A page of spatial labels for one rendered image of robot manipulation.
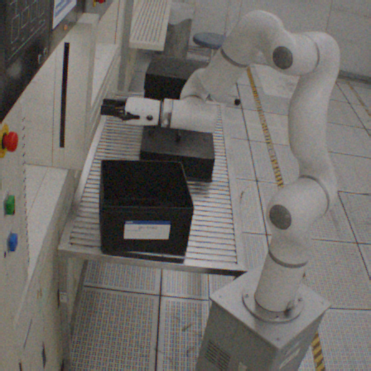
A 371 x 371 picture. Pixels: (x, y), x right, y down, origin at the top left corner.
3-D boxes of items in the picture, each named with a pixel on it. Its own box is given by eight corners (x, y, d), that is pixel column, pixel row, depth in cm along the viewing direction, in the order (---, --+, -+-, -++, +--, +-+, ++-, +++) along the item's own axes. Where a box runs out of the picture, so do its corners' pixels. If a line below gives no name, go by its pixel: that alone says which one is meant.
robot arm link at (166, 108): (168, 133, 154) (158, 132, 154) (170, 120, 161) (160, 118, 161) (172, 107, 149) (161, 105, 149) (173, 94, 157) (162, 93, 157)
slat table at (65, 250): (207, 402, 207) (247, 271, 167) (65, 386, 203) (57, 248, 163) (203, 221, 317) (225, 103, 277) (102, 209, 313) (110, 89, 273)
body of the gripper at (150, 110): (161, 132, 153) (122, 127, 152) (162, 117, 162) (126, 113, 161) (164, 108, 149) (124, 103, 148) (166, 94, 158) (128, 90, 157)
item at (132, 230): (100, 252, 165) (103, 206, 156) (98, 200, 188) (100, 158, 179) (188, 252, 171) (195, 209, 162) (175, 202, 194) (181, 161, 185)
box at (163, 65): (201, 133, 243) (209, 83, 230) (138, 124, 243) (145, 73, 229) (204, 108, 267) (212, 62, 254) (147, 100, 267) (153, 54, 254)
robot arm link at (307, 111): (275, 223, 140) (306, 202, 151) (313, 235, 132) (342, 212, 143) (275, 31, 121) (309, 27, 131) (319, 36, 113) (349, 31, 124)
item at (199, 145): (212, 182, 209) (218, 153, 202) (136, 174, 207) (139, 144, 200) (209, 146, 234) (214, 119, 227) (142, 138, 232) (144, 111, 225)
